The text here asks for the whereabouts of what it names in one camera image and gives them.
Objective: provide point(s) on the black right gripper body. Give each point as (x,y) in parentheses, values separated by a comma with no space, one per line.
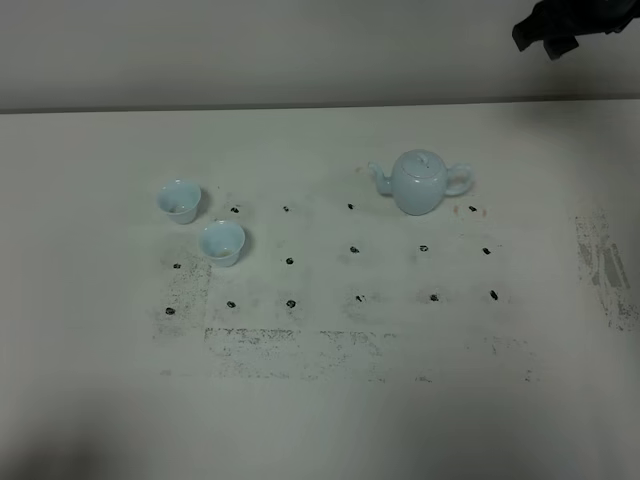
(582,17)

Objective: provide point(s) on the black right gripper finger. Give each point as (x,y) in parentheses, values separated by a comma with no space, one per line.
(556,47)
(531,30)

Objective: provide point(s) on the light blue porcelain teapot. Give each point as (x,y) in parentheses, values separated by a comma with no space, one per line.
(420,180)

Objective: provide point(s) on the near blue porcelain teacup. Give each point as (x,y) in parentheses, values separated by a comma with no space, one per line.
(222,242)

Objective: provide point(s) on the blue porcelain teacup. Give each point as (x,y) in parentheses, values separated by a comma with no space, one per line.
(179,200)
(222,242)

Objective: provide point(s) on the far blue porcelain teacup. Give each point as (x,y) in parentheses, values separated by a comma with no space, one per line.
(179,200)

